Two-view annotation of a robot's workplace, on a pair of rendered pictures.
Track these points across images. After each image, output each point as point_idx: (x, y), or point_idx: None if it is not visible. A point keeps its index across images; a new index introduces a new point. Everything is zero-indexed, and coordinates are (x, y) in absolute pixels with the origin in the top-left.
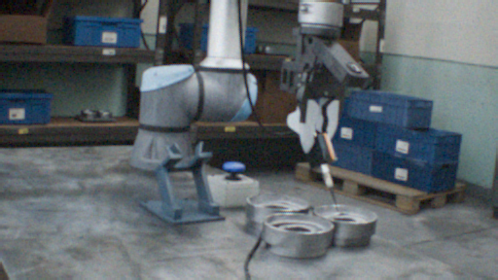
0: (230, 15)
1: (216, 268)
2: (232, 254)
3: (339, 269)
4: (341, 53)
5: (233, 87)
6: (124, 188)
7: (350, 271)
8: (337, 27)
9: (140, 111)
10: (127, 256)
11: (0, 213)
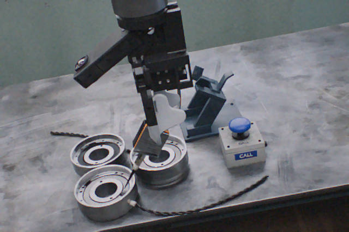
0: None
1: (88, 125)
2: None
3: (49, 176)
4: (103, 47)
5: None
6: (292, 97)
7: (42, 181)
8: (135, 18)
9: None
10: (122, 97)
11: (210, 54)
